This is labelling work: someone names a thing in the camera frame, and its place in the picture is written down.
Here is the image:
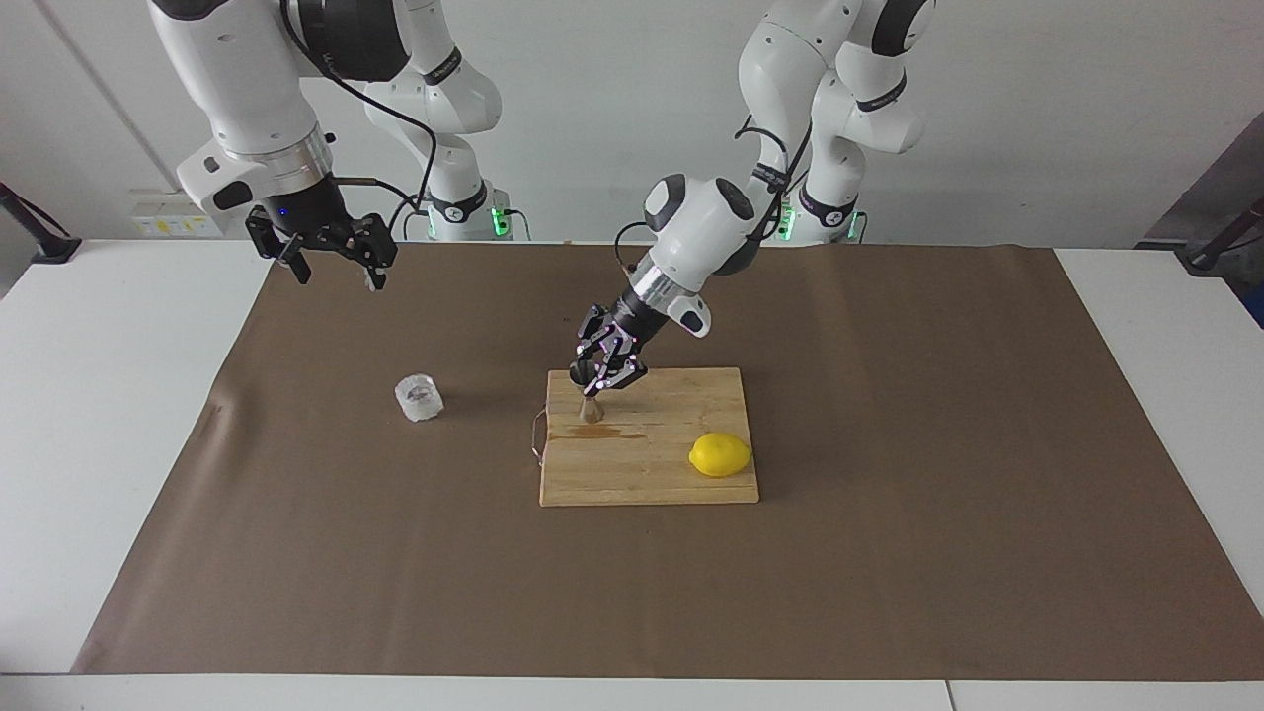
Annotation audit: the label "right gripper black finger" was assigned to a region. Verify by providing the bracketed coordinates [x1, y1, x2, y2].
[245, 209, 313, 285]
[336, 212, 400, 292]

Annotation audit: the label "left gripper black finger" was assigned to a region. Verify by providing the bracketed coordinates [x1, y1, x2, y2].
[591, 341, 651, 399]
[570, 304, 621, 388]

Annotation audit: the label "steel double jigger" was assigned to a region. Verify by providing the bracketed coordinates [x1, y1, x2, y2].
[570, 367, 606, 425]

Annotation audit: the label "clear plastic cup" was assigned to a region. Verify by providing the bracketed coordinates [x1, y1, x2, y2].
[394, 373, 445, 424]

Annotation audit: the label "wooden cutting board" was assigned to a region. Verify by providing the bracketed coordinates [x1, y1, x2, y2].
[531, 367, 760, 508]

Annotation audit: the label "yellow lemon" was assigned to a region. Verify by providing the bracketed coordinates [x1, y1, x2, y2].
[688, 432, 753, 479]

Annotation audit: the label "brown paper table mat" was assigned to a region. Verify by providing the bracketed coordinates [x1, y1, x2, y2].
[71, 240, 1264, 682]

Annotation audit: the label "black clamp stand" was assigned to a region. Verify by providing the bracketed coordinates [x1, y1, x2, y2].
[1175, 197, 1264, 277]
[0, 183, 82, 265]

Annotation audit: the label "grey slanted panel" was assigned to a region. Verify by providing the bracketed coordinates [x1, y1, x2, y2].
[1136, 114, 1264, 248]

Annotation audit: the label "black right base cables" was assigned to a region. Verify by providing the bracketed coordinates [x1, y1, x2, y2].
[388, 193, 435, 241]

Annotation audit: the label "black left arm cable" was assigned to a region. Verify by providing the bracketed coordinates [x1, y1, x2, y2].
[613, 117, 813, 276]

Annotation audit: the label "white wall socket box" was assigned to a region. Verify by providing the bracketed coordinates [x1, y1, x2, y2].
[131, 190, 226, 238]

